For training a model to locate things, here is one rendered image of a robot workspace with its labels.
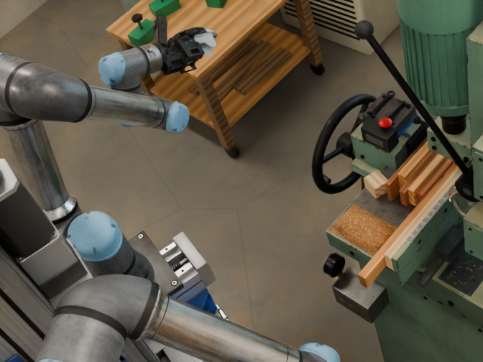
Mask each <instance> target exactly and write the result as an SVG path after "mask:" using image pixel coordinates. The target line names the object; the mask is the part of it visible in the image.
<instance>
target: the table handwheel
mask: <svg viewBox="0 0 483 362"><path fill-rule="evenodd" d="M376 100H377V99H376V98H375V97H374V96H372V95H370V94H366V93H363V94H358V95H355V96H352V97H351V98H349V99H347V100H346V101H344V102H343V103H342V104H341V105H340V106H339V107H338V108H337V109H336V110H335V111H334V112H333V113H332V115H331V116H330V118H329V119H328V121H327V122H326V124H325V125H324V127H323V129H322V131H321V133H320V135H319V137H318V140H317V142H316V146H315V149H314V152H313V159H312V176H313V181H314V183H315V184H316V186H317V188H318V189H319V190H320V191H322V192H324V193H327V194H336V193H340V192H343V191H345V190H346V189H348V188H349V187H351V186H352V185H353V184H354V183H355V182H356V181H357V180H358V179H359V178H360V177H361V175H360V174H358V173H356V172H354V171H352V172H351V173H350V174H349V175H348V176H347V177H346V178H344V179H343V180H342V181H340V182H337V183H335V184H329V183H327V182H326V181H325V179H324V177H323V164H324V163H326V162H327V161H329V160H330V159H332V158H334V157H335V156H337V155H339V154H343V155H345V156H347V157H349V158H352V160H354V159H355V158H356V157H355V154H354V148H353V145H352V141H351V134H352V133H353V132H354V131H355V129H356V128H357V127H358V126H359V120H358V117H357V119H356V121H355V123H354V126H353V128H352V130H351V133H349V132H344V133H343V134H341V135H340V137H339V138H338V139H337V142H336V149H335V150H333V151H332V152H331V153H329V154H327V155H326V156H324V153H325V150H326V147H327V144H328V141H329V139H330V138H331V135H332V133H333V132H334V130H335V128H336V127H337V125H338V124H339V122H340V121H341V120H342V118H343V117H345V115H347V114H348V112H350V110H352V109H353V108H355V107H357V106H359V105H362V107H361V109H360V112H359V114H360V113H364V112H365V111H366V110H367V109H368V104H369V103H371V102H375V101H376ZM358 116H359V115H358Z"/></svg>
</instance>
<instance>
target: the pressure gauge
mask: <svg viewBox="0 0 483 362"><path fill-rule="evenodd" d="M344 265H345V258H344V257H342V256H340V255H339V254H337V253H336V252H333V253H331V254H329V255H328V256H327V257H326V259H325V261H324V263H323V266H322V271H323V273H325V274H327V275H329V276H330V277H332V278H334V277H337V276H338V278H343V277H344V274H343V271H342V270H343V268H344Z"/></svg>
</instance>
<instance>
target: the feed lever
mask: <svg viewBox="0 0 483 362"><path fill-rule="evenodd" d="M354 32H355V35H356V36H357V37H358V38H359V39H361V40H367V41H368V43H369V44H370V45H371V47H372V48H373V50H374V51H375V52H376V53H377V55H378V57H379V58H380V60H381V61H382V62H383V63H384V65H385V66H386V68H387V69H388V70H389V71H390V73H391V74H392V76H393V78H394V79H395V80H396V81H397V83H398V84H399V86H400V87H401V88H402V90H403V91H404V92H405V94H406V96H407V97H408V98H409V99H410V101H411V102H412V104H413V105H414V106H415V108H416V109H417V110H418V112H419V114H420V115H421V116H422V117H423V119H424V120H425V122H426V123H427V125H428V126H429V127H430V128H431V130H432V131H433V133H434V134H435V135H436V137H437V138H438V140H439V141H440V143H441V144H442V145H443V147H444V148H445V149H446V151H447V152H448V153H449V155H450V156H451V158H452V159H453V161H455V163H456V165H457V166H458V167H459V169H460V170H461V171H462V174H461V176H460V177H459V178H458V180H457V181H455V187H456V190H457V192H458V193H459V194H460V195H461V196H462V197H463V198H465V199H467V200H469V201H472V202H479V201H480V200H478V199H476V198H475V197H474V180H473V165H472V164H471V165H469V166H468V167H467V166H466V165H465V163H464V161H463V160H462V159H461V157H460V156H459V155H458V153H457V152H456V150H455V149H454V148H453V147H452V145H451V143H450V142H449V141H448V139H447V138H446V137H445V135H444V134H443V132H442V131H441V130H440V128H439V127H438V125H437V124H436V122H435V121H434V120H433V118H432V117H431V115H430V114H429V113H428V112H427V110H426V109H425V107H424V106H423V104H422V103H421V102H420V100H419V99H418V97H417V96H416V94H414V92H413V90H412V89H411V88H410V86H409V85H408V84H407V82H406V81H405V79H404V78H403V76H401V74H400V72H399V71H398V70H397V68H396V67H395V66H394V64H393V63H392V61H391V60H390V58H389V57H388V56H387V54H386V53H385V51H384V50H383V49H382V47H381V46H380V44H379V43H378V41H377V40H376V39H375V38H374V36H373V32H374V27H373V25H372V23H371V22H369V21H367V20H361V21H360V22H358V23H357V24H356V26H355V28H354Z"/></svg>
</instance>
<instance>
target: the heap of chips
mask: <svg viewBox="0 0 483 362"><path fill-rule="evenodd" d="M396 230H397V227H395V226H393V225H391V224H389V223H388V222H387V221H385V220H383V219H382V218H380V217H378V216H377V215H375V214H373V213H371V212H369V211H368V210H365V209H362V208H360V207H358V206H356V205H354V204H352V206H351V207H350V208H349V209H348V210H347V211H346V212H345V214H343V215H342V216H341V217H340V219H339V220H338V221H337V222H336V223H335V224H334V226H333V227H332V228H331V229H330V231H332V232H334V233H335V234H337V235H338V236H340V237H342V238H344V239H346V240H347V241H349V242H351V243H352V244H354V245H356V246H358V247H359V248H361V249H363V250H365V251H366V252H368V253H370V254H371V255H373V256H374V255H375V254H376V253H377V252H378V251H379V250H380V248H381V247H382V246H383V245H384V244H385V242H386V241H387V240H388V238H389V237H391V235H392V234H393V233H394V232H395V231H396Z"/></svg>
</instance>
